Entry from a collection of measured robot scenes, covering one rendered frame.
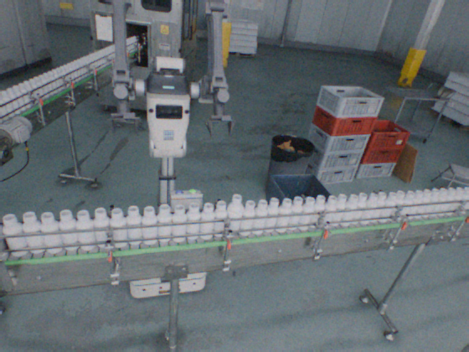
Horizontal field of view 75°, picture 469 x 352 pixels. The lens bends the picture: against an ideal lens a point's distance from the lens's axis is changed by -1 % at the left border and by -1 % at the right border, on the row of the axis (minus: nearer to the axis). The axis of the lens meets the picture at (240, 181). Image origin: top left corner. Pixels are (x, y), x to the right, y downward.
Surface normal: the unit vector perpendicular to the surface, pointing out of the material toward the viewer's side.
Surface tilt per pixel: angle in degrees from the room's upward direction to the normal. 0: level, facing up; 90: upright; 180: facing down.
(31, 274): 90
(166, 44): 90
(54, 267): 90
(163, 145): 90
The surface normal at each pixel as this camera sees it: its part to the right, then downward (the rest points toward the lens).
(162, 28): -0.04, 0.54
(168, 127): 0.25, 0.55
